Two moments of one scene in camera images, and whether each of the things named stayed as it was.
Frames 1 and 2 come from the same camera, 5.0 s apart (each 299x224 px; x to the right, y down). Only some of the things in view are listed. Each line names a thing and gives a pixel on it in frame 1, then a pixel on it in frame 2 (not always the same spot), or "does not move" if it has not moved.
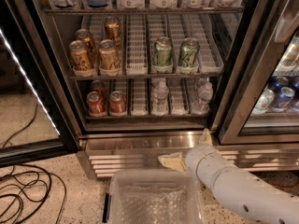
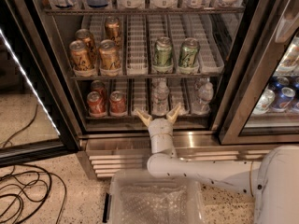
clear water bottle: [204, 93] does not move
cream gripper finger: [173, 161] to [145, 118]
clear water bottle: [160, 98] does not move
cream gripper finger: [206, 138] to [172, 115]
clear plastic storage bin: [153, 196] does not move
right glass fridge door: [262, 106] does not move
